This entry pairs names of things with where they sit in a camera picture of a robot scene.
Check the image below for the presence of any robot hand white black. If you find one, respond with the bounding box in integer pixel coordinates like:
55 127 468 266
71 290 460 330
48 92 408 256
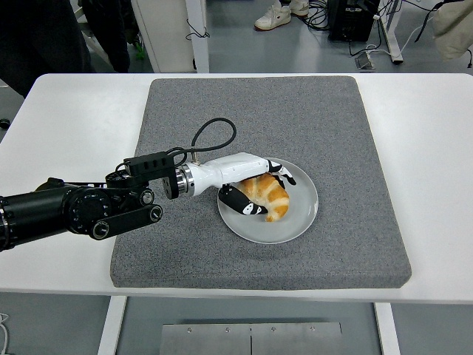
188 152 298 217

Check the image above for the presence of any golden croissant bread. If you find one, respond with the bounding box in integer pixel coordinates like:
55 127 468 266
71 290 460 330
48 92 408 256
238 173 290 223

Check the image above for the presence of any round grey plate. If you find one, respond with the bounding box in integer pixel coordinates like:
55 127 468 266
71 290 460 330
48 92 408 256
216 156 319 244

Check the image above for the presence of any grey metal plate with screws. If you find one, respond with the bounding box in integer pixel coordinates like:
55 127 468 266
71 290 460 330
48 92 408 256
161 322 344 355

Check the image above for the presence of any grey speckled mat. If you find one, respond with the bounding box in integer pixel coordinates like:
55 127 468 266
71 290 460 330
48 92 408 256
109 76 412 290

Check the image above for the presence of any white cabinet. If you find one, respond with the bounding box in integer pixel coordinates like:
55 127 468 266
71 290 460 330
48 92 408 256
131 0 194 73

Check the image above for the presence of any person's white shoe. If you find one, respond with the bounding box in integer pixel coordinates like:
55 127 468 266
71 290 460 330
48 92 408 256
289 0 310 18
253 0 292 30

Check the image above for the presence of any grey floor pedal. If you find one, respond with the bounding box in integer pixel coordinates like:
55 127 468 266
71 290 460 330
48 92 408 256
354 51 376 71

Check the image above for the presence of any black computer case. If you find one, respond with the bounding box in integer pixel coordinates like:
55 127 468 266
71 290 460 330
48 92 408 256
328 0 381 42

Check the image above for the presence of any white table leg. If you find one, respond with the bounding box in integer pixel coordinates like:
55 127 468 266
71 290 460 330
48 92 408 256
373 302 402 355
96 295 129 355

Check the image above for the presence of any white desk leg with foot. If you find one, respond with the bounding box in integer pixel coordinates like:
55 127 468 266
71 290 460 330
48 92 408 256
376 0 404 66

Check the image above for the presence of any person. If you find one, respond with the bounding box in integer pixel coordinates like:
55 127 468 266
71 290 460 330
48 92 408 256
0 0 131 98

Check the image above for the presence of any beige cloth bag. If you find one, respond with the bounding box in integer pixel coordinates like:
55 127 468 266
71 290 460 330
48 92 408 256
432 0 473 62

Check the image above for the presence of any white desk post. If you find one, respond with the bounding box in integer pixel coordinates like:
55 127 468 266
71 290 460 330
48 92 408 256
184 0 211 74

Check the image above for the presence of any black cable bundle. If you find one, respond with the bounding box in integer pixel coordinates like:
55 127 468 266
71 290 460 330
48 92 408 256
306 0 336 33

